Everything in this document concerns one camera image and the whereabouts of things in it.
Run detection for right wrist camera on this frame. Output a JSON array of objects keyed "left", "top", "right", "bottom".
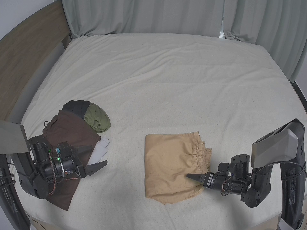
[{"left": 217, "top": 162, "right": 232, "bottom": 177}]

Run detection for tan trousers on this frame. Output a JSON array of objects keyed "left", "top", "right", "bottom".
[{"left": 144, "top": 131, "right": 213, "bottom": 205}]

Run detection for black garment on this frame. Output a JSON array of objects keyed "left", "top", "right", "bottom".
[{"left": 63, "top": 100, "right": 91, "bottom": 124}]

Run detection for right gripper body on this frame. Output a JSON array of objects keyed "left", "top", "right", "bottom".
[{"left": 203, "top": 172, "right": 228, "bottom": 191}]

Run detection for brown garment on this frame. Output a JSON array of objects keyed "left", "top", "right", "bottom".
[{"left": 34, "top": 110, "right": 101, "bottom": 212}]

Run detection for bed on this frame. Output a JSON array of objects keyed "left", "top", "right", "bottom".
[{"left": 0, "top": 0, "right": 307, "bottom": 230}]

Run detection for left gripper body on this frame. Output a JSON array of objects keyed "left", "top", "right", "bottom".
[{"left": 50, "top": 150, "right": 87, "bottom": 179}]

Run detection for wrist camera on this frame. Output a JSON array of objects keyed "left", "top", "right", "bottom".
[
  {"left": 217, "top": 162, "right": 232, "bottom": 177},
  {"left": 55, "top": 141, "right": 74, "bottom": 161}
]

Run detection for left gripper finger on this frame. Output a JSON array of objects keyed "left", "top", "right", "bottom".
[
  {"left": 85, "top": 160, "right": 108, "bottom": 177},
  {"left": 74, "top": 145, "right": 94, "bottom": 158}
]

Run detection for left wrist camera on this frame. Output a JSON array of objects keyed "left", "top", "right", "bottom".
[{"left": 55, "top": 141, "right": 74, "bottom": 161}]

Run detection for grey-green curtain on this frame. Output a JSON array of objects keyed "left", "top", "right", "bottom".
[
  {"left": 223, "top": 0, "right": 307, "bottom": 81},
  {"left": 59, "top": 0, "right": 225, "bottom": 39}
]

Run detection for black cable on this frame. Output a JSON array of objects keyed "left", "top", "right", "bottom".
[{"left": 30, "top": 216, "right": 46, "bottom": 230}]

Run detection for white garment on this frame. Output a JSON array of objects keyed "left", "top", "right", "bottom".
[{"left": 87, "top": 135, "right": 111, "bottom": 165}]

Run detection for olive green garment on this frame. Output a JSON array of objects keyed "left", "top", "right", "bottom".
[{"left": 84, "top": 102, "right": 111, "bottom": 133}]

